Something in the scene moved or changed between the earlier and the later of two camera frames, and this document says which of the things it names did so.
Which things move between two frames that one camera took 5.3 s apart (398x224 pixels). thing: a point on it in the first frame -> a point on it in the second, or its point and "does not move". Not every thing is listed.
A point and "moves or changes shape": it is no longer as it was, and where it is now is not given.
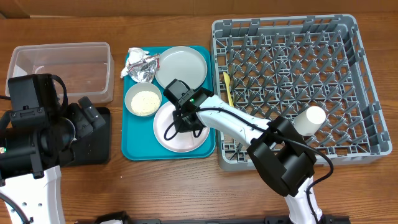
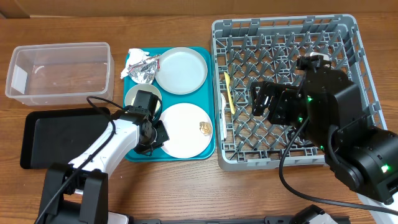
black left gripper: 74,112 -> 162,135
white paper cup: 308,122 moves or changes shape
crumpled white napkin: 135,55 does not move
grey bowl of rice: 143,99 does not move
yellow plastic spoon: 227,81 does not move
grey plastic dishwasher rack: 277,66 does not move
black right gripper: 186,122 -> 273,98
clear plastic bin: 86,70 does not move
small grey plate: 183,63 does not move
